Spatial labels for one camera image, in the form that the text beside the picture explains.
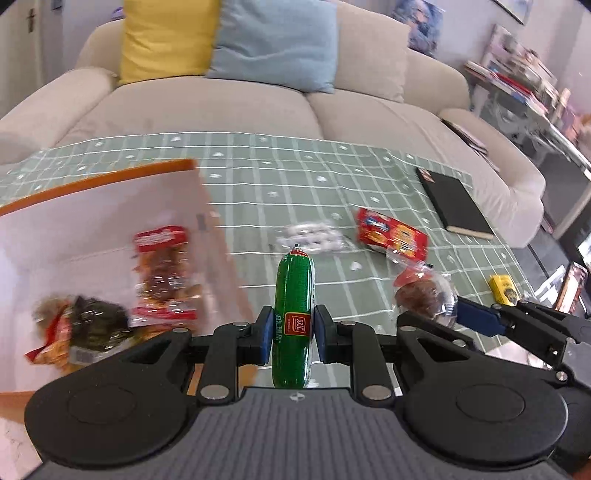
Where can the cluttered side shelf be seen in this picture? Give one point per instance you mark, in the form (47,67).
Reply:
(512,64)

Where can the blue patterned cushion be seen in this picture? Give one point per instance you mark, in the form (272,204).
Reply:
(420,25)

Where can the yellow cushion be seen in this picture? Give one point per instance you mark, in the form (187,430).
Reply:
(166,37)

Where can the clear packet with brown snack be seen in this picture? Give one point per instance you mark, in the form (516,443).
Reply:
(422,295)

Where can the white door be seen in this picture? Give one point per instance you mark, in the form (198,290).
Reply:
(23,50)

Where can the white side table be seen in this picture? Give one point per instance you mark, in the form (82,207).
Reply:
(554,138)

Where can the green sausage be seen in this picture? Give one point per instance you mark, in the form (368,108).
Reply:
(293,300)

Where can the beige sofa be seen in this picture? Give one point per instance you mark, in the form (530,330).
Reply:
(207,110)

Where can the red yellow snack packet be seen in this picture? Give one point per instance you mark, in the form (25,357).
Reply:
(51,355)

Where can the black notebook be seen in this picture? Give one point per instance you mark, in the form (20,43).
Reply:
(455,203)

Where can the red cracker packet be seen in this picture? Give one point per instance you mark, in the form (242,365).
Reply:
(392,230)

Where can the magazine on sofa arm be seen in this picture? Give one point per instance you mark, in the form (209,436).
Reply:
(466,136)

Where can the dark green snack packet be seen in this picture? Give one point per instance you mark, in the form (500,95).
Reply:
(97,323)

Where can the black framed wall picture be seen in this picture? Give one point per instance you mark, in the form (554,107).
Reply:
(510,9)

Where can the small yellow box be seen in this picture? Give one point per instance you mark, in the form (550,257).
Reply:
(503,288)

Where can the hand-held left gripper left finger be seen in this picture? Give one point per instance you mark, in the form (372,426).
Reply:
(264,334)

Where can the printed magazine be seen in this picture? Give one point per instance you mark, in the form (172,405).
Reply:
(572,286)

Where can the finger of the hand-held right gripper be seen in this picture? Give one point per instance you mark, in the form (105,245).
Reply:
(480,318)
(438,326)

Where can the clear packet of white candies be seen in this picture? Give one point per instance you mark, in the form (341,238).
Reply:
(309,235)

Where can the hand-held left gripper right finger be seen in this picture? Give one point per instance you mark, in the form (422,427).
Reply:
(323,334)

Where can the red dried meat packet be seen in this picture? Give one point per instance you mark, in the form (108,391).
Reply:
(161,277)

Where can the light blue cushion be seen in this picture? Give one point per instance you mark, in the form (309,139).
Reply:
(277,46)

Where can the orange and white cardboard box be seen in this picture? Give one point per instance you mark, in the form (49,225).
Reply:
(92,207)

